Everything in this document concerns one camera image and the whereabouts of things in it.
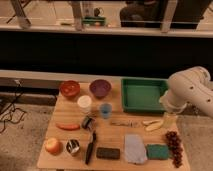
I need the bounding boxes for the green box in background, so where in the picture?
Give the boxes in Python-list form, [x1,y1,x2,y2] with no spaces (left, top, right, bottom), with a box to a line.
[82,17,106,26]

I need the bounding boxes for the yellow banana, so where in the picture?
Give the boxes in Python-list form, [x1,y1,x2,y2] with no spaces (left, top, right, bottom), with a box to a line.
[142,120,163,131]

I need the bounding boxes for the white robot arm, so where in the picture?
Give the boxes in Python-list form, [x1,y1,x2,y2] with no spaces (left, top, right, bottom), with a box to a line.
[159,66,213,128]

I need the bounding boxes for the black cables on floor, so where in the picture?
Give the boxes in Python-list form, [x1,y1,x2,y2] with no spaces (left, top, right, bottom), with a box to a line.
[0,79,28,134]

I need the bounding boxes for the grey blue cloth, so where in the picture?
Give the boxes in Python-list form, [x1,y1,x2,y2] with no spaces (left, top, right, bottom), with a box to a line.
[124,134,147,164]

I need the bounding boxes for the orange carrot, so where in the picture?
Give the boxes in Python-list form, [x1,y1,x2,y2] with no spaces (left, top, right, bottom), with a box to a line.
[55,123,80,131]

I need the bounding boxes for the green plastic tray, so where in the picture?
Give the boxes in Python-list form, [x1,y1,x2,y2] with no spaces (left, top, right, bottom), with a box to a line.
[121,78,168,113]

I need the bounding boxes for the red bowl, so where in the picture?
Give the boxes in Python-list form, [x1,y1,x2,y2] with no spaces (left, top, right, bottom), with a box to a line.
[59,80,80,98]

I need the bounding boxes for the purple bowl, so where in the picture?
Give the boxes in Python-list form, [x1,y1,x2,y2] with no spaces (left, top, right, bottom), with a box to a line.
[89,79,111,98]

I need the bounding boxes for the black handled knife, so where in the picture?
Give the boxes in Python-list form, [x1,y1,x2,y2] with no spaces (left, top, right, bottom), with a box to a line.
[85,132,96,165]

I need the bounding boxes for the person in dark clothes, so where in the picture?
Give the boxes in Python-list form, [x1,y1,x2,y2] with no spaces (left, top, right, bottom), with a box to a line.
[119,0,213,29]

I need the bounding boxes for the dark red grapes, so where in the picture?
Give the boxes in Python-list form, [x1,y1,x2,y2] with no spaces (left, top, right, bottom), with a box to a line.
[165,131,183,168]

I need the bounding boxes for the small metal can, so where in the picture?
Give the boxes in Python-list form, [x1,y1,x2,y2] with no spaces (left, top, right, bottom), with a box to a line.
[81,116,95,130]

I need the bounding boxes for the green sponge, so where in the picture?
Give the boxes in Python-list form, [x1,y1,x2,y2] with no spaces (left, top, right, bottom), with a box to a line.
[146,144,169,160]

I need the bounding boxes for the black eraser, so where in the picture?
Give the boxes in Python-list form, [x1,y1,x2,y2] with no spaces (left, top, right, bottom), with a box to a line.
[96,147,120,159]

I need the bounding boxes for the wooden table board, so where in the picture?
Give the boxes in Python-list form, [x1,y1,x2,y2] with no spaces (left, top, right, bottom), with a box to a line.
[37,83,190,171]

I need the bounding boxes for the red apple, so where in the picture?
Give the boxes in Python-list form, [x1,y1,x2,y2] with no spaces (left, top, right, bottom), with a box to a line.
[45,138,61,155]

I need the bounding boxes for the blue plastic cup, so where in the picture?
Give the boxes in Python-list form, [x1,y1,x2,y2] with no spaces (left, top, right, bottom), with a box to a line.
[99,103,112,119]

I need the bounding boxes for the white cup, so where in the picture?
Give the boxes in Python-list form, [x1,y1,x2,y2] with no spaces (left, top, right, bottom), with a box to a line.
[77,95,92,113]

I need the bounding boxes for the silver metal cup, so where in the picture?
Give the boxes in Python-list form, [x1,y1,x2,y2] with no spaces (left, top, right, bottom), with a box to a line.
[66,139,80,156]

